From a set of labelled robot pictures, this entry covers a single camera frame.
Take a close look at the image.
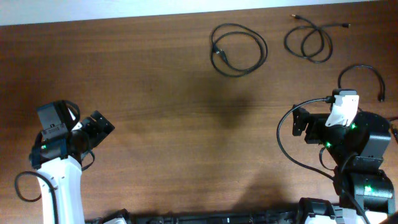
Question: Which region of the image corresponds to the thin black usb cable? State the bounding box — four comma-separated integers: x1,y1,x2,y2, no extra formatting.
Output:
283,14,351,64

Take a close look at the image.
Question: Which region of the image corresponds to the thick black usb cable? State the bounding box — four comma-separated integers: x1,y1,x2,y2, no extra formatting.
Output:
210,22,269,78

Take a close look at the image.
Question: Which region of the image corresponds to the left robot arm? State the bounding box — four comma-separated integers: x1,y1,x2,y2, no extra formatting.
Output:
29,100,114,223

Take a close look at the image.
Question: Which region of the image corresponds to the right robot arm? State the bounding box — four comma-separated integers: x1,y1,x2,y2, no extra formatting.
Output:
288,102,396,223

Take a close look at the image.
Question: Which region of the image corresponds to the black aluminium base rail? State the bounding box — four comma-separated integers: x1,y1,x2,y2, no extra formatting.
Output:
85,204,305,224

